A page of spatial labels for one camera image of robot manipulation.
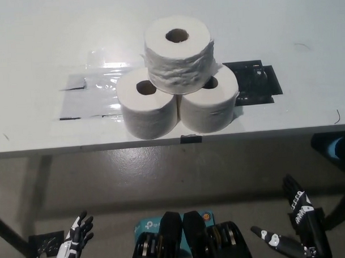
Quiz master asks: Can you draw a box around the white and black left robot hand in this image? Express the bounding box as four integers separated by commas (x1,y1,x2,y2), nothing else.
51,210,96,258

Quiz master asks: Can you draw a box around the small black tape strip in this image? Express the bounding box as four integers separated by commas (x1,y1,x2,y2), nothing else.
180,133,203,145

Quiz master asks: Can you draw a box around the black tape patch on table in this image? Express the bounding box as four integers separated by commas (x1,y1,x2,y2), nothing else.
223,58,283,107

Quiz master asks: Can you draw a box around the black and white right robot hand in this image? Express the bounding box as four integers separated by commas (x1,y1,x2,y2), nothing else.
248,173,334,258

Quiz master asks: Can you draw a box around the clear plastic sheet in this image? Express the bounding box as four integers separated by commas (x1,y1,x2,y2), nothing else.
33,44,150,122

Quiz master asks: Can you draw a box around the black diagonal table leg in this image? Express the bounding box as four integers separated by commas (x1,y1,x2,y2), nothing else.
0,210,32,258
323,182,345,231

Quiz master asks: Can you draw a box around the teal router box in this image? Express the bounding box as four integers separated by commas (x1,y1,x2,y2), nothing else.
133,208,216,257

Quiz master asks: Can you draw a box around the black floor tape patch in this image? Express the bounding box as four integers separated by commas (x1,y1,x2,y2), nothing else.
317,207,329,232
28,230,66,258

